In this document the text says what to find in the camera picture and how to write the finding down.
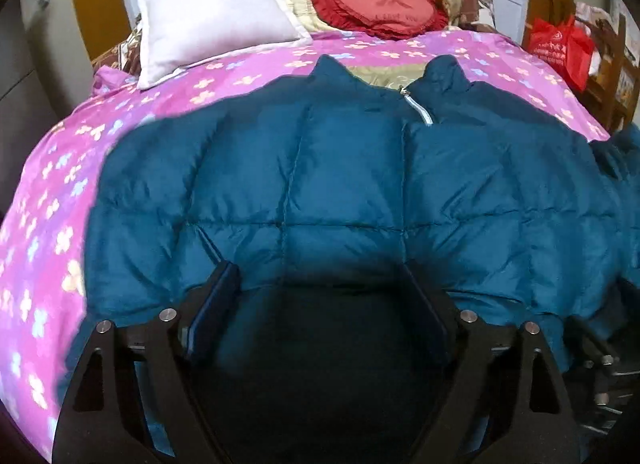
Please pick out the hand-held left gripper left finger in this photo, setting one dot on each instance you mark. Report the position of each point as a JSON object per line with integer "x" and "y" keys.
{"x": 216, "y": 304}

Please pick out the red plastic bag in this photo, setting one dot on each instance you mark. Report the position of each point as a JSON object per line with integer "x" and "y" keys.
{"x": 560, "y": 47}

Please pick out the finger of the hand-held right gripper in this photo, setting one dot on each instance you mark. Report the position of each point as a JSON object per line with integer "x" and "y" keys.
{"x": 607, "y": 374}

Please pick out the wooden rack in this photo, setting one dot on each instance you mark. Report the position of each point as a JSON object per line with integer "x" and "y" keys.
{"x": 612, "y": 79}

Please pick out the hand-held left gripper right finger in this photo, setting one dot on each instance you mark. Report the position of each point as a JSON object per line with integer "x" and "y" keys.
{"x": 425, "y": 309}

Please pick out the white pillow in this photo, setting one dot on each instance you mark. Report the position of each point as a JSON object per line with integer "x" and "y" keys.
{"x": 210, "y": 19}

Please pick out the teal puffer jacket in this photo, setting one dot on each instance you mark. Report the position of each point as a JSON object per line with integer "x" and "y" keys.
{"x": 350, "y": 179}

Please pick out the pink floral bed cover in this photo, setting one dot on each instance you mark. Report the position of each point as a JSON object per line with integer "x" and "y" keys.
{"x": 60, "y": 204}

